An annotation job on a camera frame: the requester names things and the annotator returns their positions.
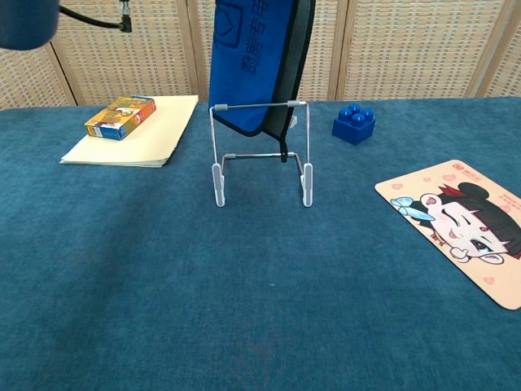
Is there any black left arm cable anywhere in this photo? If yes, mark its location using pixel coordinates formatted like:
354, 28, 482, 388
59, 0, 134, 33

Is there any blue building block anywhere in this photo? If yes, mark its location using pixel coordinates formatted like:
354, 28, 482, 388
331, 103, 377, 147

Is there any woven folding screen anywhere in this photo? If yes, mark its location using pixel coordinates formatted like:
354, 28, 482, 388
0, 0, 521, 111

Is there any metal wire rack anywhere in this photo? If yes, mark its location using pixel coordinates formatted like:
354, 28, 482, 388
209, 100, 315, 209

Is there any cartoon girl mouse pad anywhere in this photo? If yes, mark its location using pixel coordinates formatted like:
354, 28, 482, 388
374, 159, 521, 311

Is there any cream paper folder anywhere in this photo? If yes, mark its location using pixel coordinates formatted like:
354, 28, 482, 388
59, 94, 200, 169

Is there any orange and blue carton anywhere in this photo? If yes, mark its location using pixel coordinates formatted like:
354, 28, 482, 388
84, 95, 158, 142

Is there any dark grey microfibre cloth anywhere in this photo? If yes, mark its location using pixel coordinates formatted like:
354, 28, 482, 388
208, 0, 317, 164

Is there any blue table cover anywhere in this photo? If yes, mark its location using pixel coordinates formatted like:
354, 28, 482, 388
0, 96, 521, 391

